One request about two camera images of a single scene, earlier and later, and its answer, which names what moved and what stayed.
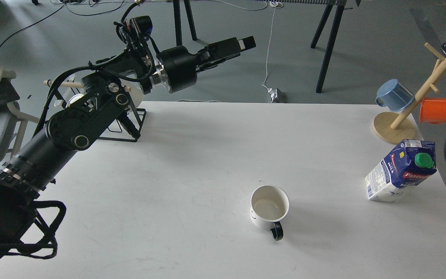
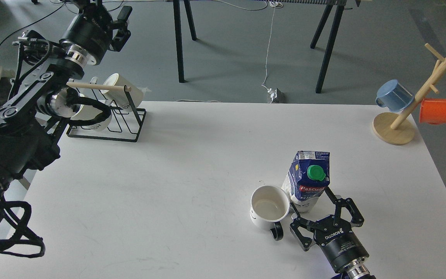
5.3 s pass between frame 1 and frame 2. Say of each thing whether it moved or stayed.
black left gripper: moved
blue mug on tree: stayed
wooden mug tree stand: stayed
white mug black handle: stayed
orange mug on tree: stayed
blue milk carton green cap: moved
